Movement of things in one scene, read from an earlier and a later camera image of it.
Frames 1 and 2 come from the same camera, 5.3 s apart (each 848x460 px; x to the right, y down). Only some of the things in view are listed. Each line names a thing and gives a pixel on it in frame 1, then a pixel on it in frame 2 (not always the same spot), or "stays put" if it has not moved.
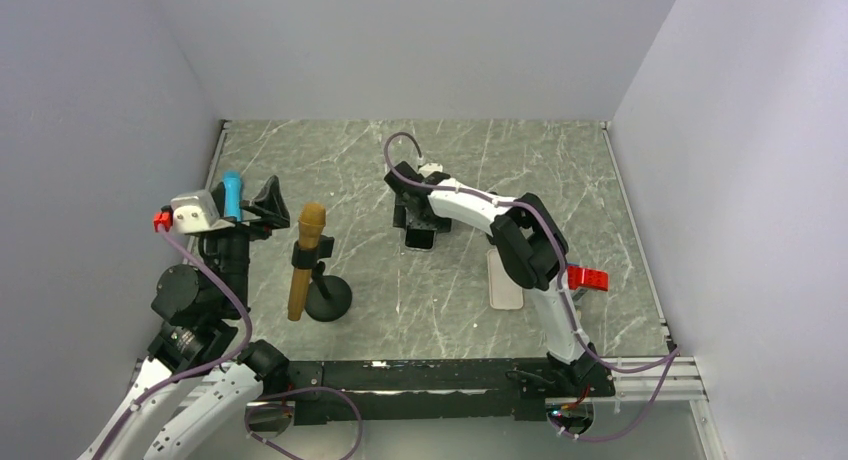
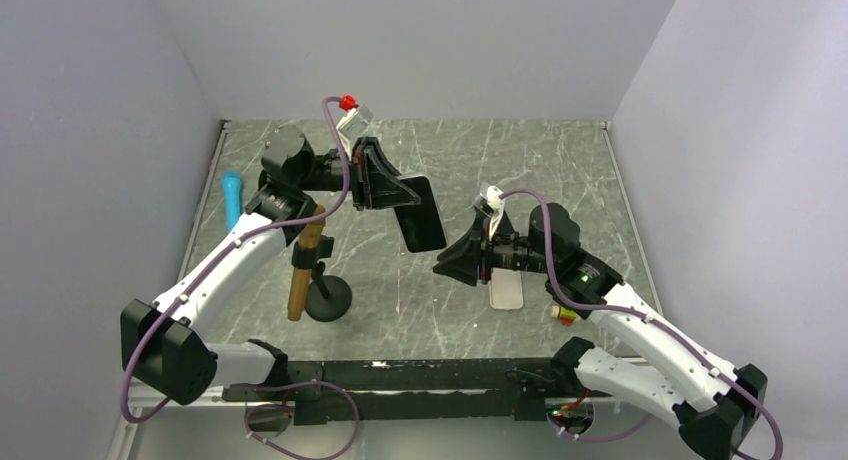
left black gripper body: (238, 237) to (358, 172)
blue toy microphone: (233, 192) stays put
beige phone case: (505, 293) stays put
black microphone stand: (329, 296) stays put
